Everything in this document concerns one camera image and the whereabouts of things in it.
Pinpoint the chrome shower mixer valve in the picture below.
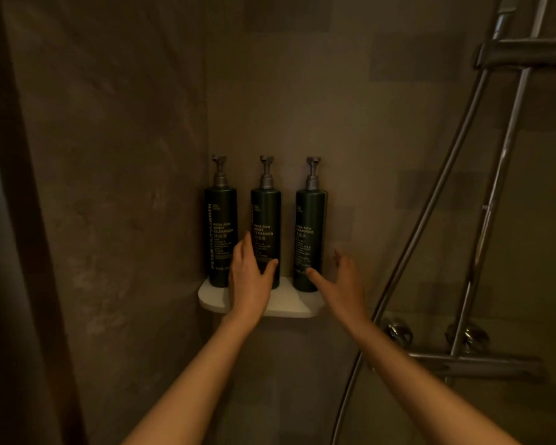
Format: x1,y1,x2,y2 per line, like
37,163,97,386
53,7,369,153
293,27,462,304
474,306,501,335
383,319,550,383

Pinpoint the dark brown door frame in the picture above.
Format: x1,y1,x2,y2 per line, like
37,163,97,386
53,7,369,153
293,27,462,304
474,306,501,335
0,0,90,445

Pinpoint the person's right forearm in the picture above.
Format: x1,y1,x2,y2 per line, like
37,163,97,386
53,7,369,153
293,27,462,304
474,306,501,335
337,315,522,445

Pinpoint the chrome hand shower handle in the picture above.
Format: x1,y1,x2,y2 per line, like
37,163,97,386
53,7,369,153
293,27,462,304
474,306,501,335
491,0,522,42

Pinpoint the person's left forearm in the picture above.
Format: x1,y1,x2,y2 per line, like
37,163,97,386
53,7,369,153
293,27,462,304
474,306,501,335
120,314,262,445

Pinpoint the person's left hand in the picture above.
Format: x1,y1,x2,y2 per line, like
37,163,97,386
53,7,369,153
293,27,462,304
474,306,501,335
228,231,280,323

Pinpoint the chrome shower hose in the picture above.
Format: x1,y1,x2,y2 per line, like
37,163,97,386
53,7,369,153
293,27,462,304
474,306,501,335
330,69,492,445

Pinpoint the chrome shower slider bracket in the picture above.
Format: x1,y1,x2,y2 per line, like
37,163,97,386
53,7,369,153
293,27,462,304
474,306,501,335
474,37,556,71

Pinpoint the chrome shower riser rail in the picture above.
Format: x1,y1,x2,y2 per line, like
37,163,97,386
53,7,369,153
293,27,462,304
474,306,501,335
446,0,551,387

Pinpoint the person's right hand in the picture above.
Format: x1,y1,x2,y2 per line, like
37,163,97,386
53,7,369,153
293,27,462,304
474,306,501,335
304,248,370,328

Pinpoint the dark green pump bottle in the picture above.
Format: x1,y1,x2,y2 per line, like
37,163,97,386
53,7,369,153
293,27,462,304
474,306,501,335
292,156,328,293
250,155,282,290
204,155,239,289

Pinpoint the white corner shelf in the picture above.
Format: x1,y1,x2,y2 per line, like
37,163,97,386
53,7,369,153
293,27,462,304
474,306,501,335
198,276,325,319

